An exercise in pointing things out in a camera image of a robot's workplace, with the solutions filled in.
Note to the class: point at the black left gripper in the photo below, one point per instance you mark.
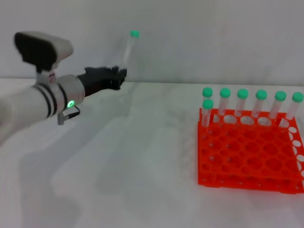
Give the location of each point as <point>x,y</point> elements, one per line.
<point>97,79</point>

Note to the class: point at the clear test tube green cap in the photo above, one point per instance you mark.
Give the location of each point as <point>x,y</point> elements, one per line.
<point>208,103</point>
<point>207,92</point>
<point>225,92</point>
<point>134,34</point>
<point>297,97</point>
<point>243,93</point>
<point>261,94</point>
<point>280,95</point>

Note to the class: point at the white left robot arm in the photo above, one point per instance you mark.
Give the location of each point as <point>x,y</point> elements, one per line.
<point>28,104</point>

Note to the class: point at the orange test tube rack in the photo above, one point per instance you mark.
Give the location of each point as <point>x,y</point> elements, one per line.
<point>249,154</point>

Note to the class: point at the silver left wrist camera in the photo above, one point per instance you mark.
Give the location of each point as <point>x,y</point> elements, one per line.
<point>42,47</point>

